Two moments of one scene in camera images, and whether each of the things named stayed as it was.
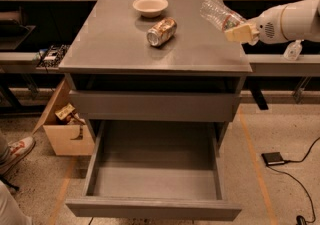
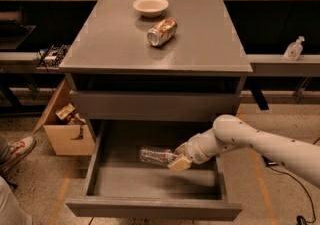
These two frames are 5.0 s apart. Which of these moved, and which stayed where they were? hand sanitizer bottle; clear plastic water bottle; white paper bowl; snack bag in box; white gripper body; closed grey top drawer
Moved: white gripper body; clear plastic water bottle
Stayed: hand sanitizer bottle; closed grey top drawer; snack bag in box; white paper bowl
